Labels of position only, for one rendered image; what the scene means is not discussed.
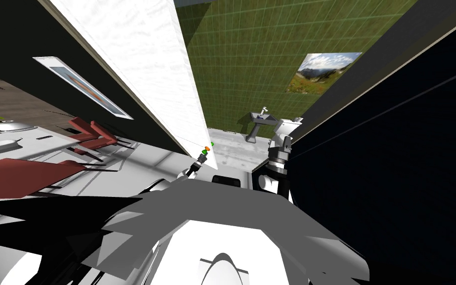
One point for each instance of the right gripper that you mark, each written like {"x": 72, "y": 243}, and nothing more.
{"x": 282, "y": 143}

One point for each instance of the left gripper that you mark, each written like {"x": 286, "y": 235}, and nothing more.
{"x": 201, "y": 159}

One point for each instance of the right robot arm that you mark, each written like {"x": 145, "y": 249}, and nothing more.
{"x": 277, "y": 164}

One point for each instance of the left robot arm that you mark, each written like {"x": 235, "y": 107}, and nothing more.
{"x": 184, "y": 173}

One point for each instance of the white toilet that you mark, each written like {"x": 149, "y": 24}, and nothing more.
{"x": 288, "y": 126}

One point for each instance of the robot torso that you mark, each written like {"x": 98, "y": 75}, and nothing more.
{"x": 220, "y": 206}

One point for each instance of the mountain landscape picture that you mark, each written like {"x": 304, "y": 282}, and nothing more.
{"x": 323, "y": 73}

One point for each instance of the white door leaf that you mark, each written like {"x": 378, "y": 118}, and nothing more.
{"x": 149, "y": 67}

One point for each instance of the red chair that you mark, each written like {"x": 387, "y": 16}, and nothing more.
{"x": 93, "y": 134}
{"x": 18, "y": 176}

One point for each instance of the white framed orange picture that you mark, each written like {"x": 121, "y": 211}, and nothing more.
{"x": 83, "y": 88}

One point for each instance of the white dining table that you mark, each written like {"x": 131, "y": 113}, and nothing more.
{"x": 34, "y": 144}

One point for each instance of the grey pedestal sink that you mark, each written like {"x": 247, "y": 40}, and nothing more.
{"x": 260, "y": 118}

